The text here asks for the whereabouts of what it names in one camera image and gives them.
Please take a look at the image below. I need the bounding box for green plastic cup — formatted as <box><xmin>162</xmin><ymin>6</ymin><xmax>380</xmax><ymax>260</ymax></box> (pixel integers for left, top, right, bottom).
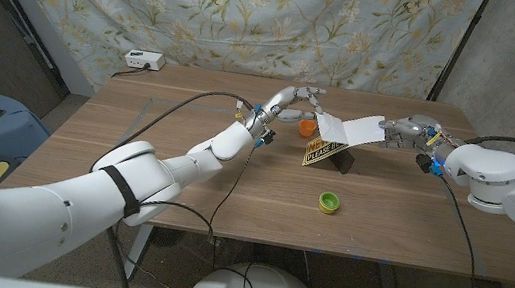
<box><xmin>316</xmin><ymin>190</ymin><xmax>342</xmax><ymax>217</ymax></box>

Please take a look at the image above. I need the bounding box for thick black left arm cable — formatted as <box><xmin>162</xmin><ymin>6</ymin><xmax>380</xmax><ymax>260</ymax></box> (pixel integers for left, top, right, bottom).
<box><xmin>73</xmin><ymin>74</ymin><xmax>258</xmax><ymax>288</ymax></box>

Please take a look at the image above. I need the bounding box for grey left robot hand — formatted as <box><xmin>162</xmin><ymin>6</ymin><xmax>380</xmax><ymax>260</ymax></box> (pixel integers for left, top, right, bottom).
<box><xmin>243</xmin><ymin>78</ymin><xmax>330</xmax><ymax>147</ymax></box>

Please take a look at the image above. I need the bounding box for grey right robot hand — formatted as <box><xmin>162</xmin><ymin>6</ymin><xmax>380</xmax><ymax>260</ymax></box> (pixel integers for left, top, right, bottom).
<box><xmin>377</xmin><ymin>109</ymin><xmax>459</xmax><ymax>160</ymax></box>

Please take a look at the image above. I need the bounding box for black power box cable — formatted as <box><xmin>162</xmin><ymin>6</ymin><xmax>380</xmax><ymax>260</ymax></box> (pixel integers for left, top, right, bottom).
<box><xmin>111</xmin><ymin>58</ymin><xmax>152</xmax><ymax>83</ymax></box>

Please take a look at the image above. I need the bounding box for thin black left wrist cable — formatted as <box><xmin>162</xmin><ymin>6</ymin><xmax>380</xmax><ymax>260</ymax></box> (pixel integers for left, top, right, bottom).
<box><xmin>108</xmin><ymin>128</ymin><xmax>258</xmax><ymax>288</ymax></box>

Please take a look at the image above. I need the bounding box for black torso cable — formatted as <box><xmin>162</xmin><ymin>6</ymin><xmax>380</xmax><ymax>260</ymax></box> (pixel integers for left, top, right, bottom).
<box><xmin>209</xmin><ymin>257</ymin><xmax>262</xmax><ymax>288</ymax></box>

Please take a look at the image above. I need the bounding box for orange plastic cup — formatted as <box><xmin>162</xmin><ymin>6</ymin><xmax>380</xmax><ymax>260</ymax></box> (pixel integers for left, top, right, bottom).
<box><xmin>297</xmin><ymin>118</ymin><xmax>318</xmax><ymax>140</ymax></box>

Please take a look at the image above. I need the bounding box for floral backdrop cloth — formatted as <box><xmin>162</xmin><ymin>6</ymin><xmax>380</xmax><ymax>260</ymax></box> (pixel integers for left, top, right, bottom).
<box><xmin>0</xmin><ymin>0</ymin><xmax>487</xmax><ymax>144</ymax></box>

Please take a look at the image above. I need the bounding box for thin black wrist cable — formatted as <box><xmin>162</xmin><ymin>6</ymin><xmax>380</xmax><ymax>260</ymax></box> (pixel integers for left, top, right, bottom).
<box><xmin>423</xmin><ymin>175</ymin><xmax>515</xmax><ymax>288</ymax></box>
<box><xmin>108</xmin><ymin>128</ymin><xmax>258</xmax><ymax>288</ymax></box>

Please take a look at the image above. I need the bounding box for black package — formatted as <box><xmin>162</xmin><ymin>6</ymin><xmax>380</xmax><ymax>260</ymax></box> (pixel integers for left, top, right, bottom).
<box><xmin>326</xmin><ymin>146</ymin><xmax>358</xmax><ymax>178</ymax></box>

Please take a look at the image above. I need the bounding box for white power box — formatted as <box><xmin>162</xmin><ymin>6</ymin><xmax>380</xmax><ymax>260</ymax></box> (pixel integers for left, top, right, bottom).
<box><xmin>122</xmin><ymin>48</ymin><xmax>168</xmax><ymax>73</ymax></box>

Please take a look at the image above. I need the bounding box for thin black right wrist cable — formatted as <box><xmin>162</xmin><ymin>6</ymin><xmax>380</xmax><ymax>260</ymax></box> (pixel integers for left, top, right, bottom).
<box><xmin>423</xmin><ymin>175</ymin><xmax>515</xmax><ymax>288</ymax></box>

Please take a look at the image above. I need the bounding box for black backdrop pole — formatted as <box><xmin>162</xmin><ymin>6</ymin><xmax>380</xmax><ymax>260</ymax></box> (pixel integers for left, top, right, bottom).
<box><xmin>425</xmin><ymin>0</ymin><xmax>492</xmax><ymax>108</ymax></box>

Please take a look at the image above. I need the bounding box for yellow new driver bumper sticker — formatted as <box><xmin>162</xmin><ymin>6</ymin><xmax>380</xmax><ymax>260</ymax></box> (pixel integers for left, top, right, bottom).
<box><xmin>302</xmin><ymin>110</ymin><xmax>354</xmax><ymax>173</ymax></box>

